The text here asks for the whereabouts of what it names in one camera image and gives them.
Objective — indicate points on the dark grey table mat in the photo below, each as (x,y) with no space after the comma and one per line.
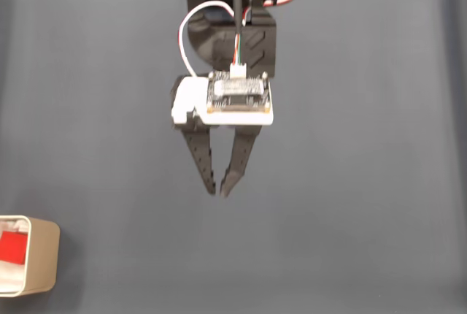
(328,182)

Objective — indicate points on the camera board on white mount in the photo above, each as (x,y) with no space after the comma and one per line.
(237,95)

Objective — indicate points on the red cube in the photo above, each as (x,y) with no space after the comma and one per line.
(12,248)

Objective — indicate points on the beige box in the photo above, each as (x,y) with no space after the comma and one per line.
(44,255)

